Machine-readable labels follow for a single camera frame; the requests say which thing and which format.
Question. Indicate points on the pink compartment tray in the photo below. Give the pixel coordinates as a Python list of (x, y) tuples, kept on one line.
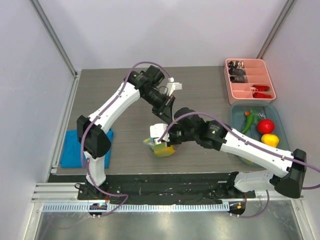
[(256, 74)]

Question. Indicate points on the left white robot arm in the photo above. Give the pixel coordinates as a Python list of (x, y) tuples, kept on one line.
[(92, 130)]

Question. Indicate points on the red clips in tray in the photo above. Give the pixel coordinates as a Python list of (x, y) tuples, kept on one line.
[(261, 92)]

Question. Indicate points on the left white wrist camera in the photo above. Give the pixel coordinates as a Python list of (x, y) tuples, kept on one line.
[(172, 86)]

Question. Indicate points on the blue fruit bin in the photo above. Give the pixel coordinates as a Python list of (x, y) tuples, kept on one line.
[(260, 110)]

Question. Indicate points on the green chili pepper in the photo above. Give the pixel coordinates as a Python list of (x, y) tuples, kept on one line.
[(252, 117)]

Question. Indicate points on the white slotted cable duct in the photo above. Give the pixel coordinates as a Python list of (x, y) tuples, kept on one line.
[(130, 208)]

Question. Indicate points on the clear zip top bag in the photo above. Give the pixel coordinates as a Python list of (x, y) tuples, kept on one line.
[(150, 143)]

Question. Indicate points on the yellow bell pepper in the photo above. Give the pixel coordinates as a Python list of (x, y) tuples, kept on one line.
[(270, 140)]

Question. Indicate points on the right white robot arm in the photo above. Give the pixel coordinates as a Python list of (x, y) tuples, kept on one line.
[(284, 170)]

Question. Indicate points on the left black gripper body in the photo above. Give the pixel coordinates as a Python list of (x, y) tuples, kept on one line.
[(161, 103)]

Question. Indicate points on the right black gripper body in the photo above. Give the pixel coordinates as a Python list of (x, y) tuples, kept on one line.
[(171, 137)]

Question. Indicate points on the black parts in tray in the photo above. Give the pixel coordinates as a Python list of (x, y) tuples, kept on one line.
[(236, 70)]

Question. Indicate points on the blue folded cloth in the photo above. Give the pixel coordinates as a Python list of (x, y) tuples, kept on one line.
[(71, 157)]

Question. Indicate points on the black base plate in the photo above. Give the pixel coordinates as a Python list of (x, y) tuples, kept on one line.
[(164, 189)]

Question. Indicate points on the orange green mango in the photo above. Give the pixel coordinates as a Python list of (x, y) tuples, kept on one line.
[(164, 152)]

